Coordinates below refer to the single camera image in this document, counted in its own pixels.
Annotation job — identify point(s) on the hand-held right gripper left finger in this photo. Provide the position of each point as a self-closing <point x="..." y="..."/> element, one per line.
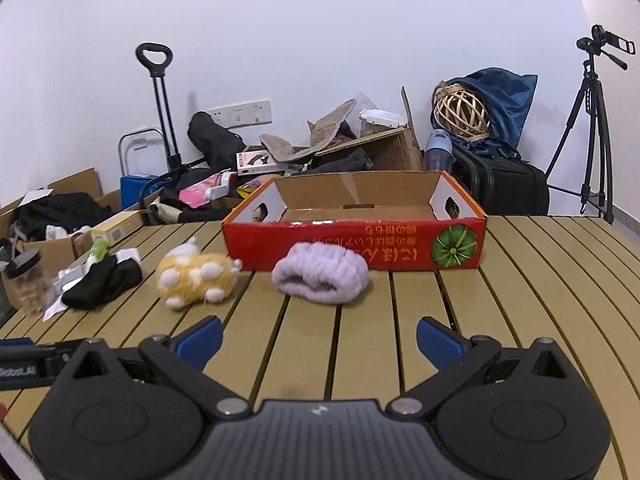
<point x="200" y="342"/>

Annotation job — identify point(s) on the purple fluffy headband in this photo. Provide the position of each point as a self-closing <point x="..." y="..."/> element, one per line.
<point x="320" y="275"/>

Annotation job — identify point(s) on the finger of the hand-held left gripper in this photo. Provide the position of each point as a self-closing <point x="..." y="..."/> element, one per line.
<point x="17" y="342"/>
<point x="45" y="353"/>

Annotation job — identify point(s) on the blue satin bag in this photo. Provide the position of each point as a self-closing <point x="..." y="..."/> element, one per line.
<point x="505" y="100"/>

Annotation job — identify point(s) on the black camera on tripod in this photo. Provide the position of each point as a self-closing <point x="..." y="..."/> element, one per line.
<point x="597" y="42"/>

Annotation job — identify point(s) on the clear container with white lid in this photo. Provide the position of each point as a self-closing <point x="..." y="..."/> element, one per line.
<point x="382" y="120"/>

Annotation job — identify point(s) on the red cardboard tray box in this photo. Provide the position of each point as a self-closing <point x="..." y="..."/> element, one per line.
<point x="350" y="252"/>

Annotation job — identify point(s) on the pale yellow carton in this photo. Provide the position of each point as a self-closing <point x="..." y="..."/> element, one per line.
<point x="117" y="227"/>

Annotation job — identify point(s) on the black and white small box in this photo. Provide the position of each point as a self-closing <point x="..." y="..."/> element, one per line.
<point x="260" y="162"/>

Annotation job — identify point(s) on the large brown cardboard box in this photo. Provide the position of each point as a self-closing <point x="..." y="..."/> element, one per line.
<point x="50" y="250"/>

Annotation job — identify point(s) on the blue water bottle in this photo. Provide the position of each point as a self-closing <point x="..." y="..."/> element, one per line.
<point x="439" y="152"/>

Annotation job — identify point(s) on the white wall socket panel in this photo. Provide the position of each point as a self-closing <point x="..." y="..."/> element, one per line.
<point x="240" y="112"/>

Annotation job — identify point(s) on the wicker ball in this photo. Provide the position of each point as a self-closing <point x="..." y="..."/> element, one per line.
<point x="460" y="110"/>

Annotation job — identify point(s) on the silver foil wrapper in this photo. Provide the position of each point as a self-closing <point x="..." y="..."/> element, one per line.
<point x="67" y="280"/>

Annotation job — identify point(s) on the white tubular frame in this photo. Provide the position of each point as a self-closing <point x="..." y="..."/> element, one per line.
<point x="129" y="137"/>

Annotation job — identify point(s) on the black clothing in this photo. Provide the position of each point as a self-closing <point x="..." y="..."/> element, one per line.
<point x="60" y="210"/>

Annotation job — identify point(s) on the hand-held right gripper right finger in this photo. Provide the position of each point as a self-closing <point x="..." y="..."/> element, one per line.
<point x="440" y="342"/>

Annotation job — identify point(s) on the blue box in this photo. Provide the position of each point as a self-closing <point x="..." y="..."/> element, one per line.
<point x="137" y="190"/>

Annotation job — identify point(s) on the green plastic wrapper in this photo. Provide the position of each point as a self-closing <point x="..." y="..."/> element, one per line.
<point x="98" y="250"/>

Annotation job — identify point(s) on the clear jar of tan snacks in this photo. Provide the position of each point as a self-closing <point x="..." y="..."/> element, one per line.
<point x="27" y="285"/>

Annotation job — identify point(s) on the open brown cardboard box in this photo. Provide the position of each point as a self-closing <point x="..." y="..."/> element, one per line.
<point x="395" y="152"/>

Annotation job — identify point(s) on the yellow plush toy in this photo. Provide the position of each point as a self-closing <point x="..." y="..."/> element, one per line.
<point x="200" y="272"/>

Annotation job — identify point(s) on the pink packet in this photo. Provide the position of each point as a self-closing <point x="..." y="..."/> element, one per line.
<point x="197" y="192"/>

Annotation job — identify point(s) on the black cloth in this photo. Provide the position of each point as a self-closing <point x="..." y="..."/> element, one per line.
<point x="100" y="285"/>

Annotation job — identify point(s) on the beige fleece insole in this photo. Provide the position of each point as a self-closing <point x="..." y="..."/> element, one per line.
<point x="285" y="147"/>
<point x="332" y="122"/>

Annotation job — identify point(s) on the white small bottle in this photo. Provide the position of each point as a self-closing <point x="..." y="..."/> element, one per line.
<point x="220" y="189"/>

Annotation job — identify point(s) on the black bag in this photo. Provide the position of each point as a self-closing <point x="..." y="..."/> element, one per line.
<point x="215" y="140"/>

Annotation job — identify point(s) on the black folding wagon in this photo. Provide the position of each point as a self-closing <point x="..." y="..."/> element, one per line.
<point x="154" y="46"/>

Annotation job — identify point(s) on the white paper piece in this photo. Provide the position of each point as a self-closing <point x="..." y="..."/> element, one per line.
<point x="127" y="255"/>

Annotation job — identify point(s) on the black tripod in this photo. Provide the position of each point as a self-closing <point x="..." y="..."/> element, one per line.
<point x="591" y="110"/>

